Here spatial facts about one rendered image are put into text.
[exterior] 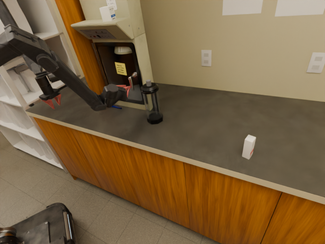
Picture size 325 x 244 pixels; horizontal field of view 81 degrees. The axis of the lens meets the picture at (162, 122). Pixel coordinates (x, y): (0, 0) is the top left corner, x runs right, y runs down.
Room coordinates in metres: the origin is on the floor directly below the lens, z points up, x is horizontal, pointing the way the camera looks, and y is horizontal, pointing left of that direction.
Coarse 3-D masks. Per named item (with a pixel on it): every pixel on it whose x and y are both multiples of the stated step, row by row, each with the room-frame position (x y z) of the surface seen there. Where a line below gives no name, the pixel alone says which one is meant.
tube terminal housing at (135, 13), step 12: (84, 0) 1.25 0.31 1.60; (96, 0) 1.21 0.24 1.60; (120, 0) 1.12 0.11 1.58; (132, 0) 1.14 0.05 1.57; (84, 12) 1.27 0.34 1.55; (96, 12) 1.22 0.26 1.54; (120, 12) 1.13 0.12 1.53; (132, 12) 1.12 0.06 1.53; (132, 24) 1.10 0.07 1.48; (144, 36) 1.18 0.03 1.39; (144, 48) 1.16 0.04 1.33; (144, 60) 1.14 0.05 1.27; (144, 72) 1.12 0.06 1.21; (144, 108) 1.12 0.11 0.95
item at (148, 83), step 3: (147, 81) 0.98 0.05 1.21; (150, 81) 0.98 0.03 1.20; (144, 84) 1.01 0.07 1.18; (147, 84) 0.98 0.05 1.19; (150, 84) 0.98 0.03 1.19; (153, 84) 0.99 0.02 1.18; (144, 87) 0.97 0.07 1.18; (147, 87) 0.97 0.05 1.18; (150, 87) 0.96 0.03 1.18; (153, 87) 0.96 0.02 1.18; (156, 87) 0.97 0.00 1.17; (144, 90) 0.96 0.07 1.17; (147, 90) 0.95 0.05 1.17; (150, 90) 0.94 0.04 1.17
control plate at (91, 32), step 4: (84, 32) 1.19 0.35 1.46; (88, 32) 1.17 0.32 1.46; (92, 32) 1.15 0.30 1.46; (100, 32) 1.12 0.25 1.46; (104, 32) 1.11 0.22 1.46; (108, 32) 1.09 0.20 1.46; (88, 36) 1.22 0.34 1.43; (92, 36) 1.20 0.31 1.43; (96, 36) 1.18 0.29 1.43; (100, 36) 1.17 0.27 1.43; (104, 36) 1.15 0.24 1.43; (112, 36) 1.12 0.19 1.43
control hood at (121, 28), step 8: (72, 24) 1.18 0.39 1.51; (80, 24) 1.14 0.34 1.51; (88, 24) 1.10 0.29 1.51; (96, 24) 1.07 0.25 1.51; (104, 24) 1.04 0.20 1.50; (112, 24) 1.02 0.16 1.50; (120, 24) 1.03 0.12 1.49; (128, 24) 1.08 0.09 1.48; (80, 32) 1.20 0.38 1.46; (112, 32) 1.08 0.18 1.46; (120, 32) 1.06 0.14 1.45; (128, 32) 1.07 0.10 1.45
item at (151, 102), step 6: (156, 84) 1.01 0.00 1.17; (144, 96) 0.96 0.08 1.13; (150, 96) 0.94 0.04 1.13; (156, 96) 0.95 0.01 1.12; (144, 102) 0.98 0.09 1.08; (150, 102) 0.94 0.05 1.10; (156, 102) 0.95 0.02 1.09; (150, 108) 0.94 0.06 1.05; (156, 108) 0.95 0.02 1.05; (150, 114) 0.95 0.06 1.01; (156, 114) 0.94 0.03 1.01
